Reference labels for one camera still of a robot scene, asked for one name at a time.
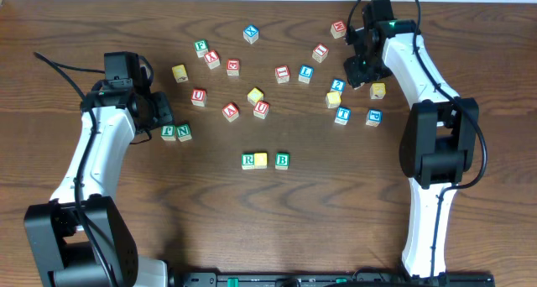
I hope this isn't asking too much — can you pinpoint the red X block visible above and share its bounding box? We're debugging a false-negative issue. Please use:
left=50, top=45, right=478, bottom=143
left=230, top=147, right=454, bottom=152
left=204, top=50, right=221, bottom=70

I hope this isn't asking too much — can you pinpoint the green R block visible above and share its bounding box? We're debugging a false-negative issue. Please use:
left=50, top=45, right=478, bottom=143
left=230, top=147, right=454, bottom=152
left=241, top=154, right=255, bottom=170

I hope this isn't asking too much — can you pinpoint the red U block right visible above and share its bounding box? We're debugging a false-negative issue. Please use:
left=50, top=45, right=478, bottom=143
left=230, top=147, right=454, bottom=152
left=253, top=101, right=269, bottom=119

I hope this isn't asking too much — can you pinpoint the red I block upper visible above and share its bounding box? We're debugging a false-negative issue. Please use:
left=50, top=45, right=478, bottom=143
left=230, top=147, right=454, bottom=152
left=312, top=44, right=329, bottom=63

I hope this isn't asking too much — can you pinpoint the green J block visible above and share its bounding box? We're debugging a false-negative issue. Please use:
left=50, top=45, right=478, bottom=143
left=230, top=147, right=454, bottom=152
left=161, top=125, right=177, bottom=141

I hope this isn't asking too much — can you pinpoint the green F block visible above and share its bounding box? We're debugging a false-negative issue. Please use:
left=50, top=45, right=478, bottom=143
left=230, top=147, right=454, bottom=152
left=194, top=39, right=209, bottom=58

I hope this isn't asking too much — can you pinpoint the yellow K block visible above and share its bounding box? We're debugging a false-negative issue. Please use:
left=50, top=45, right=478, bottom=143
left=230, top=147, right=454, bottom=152
left=370, top=82, right=386, bottom=100

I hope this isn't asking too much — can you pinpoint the red H block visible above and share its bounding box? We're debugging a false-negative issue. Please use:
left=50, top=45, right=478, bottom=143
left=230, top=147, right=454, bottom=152
left=331, top=20, right=347, bottom=39

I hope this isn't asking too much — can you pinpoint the blue T block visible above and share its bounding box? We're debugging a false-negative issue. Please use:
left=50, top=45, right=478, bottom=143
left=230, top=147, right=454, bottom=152
left=335, top=107, right=351, bottom=125

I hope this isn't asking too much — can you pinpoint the red A block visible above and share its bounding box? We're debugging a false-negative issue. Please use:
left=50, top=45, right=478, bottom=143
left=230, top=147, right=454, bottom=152
left=222, top=102, right=240, bottom=122

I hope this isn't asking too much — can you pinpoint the blue 2 block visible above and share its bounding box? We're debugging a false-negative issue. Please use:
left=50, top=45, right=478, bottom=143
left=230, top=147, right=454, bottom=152
left=330, top=79, right=347, bottom=95

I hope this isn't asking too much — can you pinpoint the blue L block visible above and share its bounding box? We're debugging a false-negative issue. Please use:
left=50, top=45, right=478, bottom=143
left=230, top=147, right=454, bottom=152
left=298, top=65, right=314, bottom=84

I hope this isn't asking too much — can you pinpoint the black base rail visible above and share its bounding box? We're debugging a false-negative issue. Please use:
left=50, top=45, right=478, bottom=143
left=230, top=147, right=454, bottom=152
left=168, top=269, right=496, bottom=287

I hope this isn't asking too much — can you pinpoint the red u block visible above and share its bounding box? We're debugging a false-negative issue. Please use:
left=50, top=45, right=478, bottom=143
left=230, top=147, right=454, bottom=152
left=253, top=101, right=269, bottom=119
left=190, top=89, right=207, bottom=107

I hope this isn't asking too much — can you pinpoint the red U block left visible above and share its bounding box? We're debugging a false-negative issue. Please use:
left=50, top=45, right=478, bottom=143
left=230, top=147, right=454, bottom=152
left=190, top=89, right=207, bottom=107

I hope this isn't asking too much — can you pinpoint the yellow o block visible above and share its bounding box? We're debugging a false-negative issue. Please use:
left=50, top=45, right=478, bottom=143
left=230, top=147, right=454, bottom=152
left=253, top=152, right=268, bottom=169
left=247, top=87, right=264, bottom=106

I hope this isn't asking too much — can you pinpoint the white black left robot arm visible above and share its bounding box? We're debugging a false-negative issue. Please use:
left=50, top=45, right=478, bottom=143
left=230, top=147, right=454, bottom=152
left=23, top=52, right=178, bottom=286

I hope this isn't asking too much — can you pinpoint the yellow S block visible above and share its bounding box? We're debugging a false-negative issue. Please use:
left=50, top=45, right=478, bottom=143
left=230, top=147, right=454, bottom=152
left=326, top=91, right=341, bottom=109

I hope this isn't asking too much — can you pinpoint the blue X block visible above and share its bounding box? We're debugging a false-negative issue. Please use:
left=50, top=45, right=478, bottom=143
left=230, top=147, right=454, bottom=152
left=243, top=24, right=259, bottom=44

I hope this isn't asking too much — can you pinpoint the red i block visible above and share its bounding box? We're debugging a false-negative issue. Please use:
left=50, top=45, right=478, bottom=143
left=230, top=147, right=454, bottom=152
left=312, top=44, right=329, bottom=63
left=275, top=65, right=290, bottom=84

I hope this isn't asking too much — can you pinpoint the blue P block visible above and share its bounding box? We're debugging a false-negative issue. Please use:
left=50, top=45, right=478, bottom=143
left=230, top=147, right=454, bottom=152
left=366, top=109, right=383, bottom=127

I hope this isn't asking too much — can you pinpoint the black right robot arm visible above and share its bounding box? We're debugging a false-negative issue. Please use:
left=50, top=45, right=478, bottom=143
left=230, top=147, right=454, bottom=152
left=344, top=0, right=483, bottom=284

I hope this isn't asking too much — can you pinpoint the red E block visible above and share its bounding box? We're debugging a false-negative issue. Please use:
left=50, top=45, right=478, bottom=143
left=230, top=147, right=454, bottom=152
left=227, top=59, right=240, bottom=76

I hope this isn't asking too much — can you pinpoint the green B block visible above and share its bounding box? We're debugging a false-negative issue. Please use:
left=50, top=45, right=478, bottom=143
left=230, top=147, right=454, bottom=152
left=275, top=153, right=289, bottom=170

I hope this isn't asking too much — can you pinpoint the green N block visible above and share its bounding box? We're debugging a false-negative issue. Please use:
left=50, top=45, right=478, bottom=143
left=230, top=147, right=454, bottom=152
left=176, top=123, right=192, bottom=142

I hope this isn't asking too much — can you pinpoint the red I block lower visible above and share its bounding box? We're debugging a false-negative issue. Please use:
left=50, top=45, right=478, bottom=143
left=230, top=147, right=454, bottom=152
left=275, top=65, right=290, bottom=84

